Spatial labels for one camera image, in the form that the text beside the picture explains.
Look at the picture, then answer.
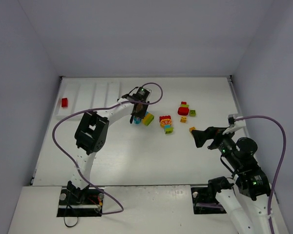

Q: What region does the white divided sorting tray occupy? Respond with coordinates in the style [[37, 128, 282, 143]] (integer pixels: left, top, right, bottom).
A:
[[54, 81, 120, 119]]

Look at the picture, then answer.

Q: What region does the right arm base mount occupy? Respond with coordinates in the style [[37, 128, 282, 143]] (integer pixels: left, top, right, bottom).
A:
[[191, 187, 226, 215]]

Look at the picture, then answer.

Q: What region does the green square lego brick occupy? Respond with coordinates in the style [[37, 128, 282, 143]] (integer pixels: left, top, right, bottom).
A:
[[189, 110, 196, 117]]

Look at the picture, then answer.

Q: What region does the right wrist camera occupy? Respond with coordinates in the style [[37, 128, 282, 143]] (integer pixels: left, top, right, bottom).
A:
[[223, 114, 246, 135]]

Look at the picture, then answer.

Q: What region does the green curved lego brick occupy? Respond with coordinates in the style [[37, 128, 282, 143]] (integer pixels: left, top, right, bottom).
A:
[[164, 127, 173, 134]]

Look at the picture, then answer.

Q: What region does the red rounded lego brick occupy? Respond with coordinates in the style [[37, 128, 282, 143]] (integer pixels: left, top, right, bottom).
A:
[[177, 107, 189, 116]]

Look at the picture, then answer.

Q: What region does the yellow face lego cube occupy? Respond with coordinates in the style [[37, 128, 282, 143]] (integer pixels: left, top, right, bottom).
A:
[[180, 117, 187, 123]]

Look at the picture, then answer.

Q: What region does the green long lego brick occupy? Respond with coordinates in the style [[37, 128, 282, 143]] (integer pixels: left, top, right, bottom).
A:
[[142, 118, 154, 126]]

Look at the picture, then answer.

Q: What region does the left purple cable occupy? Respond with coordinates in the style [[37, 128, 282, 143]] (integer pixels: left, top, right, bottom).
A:
[[52, 82, 164, 216]]

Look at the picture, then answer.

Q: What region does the blue printed round lego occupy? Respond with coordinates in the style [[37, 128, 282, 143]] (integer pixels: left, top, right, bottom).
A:
[[133, 117, 142, 124]]

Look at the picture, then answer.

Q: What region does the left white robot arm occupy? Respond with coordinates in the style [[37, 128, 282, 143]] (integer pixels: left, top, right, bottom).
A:
[[67, 99, 208, 193]]

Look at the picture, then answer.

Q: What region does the red long lego brick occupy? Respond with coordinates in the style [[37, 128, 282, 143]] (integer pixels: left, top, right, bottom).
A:
[[159, 115, 171, 122]]

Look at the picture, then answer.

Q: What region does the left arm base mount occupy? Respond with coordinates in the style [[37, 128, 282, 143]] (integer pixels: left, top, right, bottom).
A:
[[56, 186, 105, 217]]

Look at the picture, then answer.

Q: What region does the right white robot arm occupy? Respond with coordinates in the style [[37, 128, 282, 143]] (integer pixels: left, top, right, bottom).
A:
[[191, 127, 271, 234]]

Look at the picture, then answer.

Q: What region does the thin black cable loop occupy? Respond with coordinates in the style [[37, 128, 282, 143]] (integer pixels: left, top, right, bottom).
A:
[[63, 203, 79, 228]]

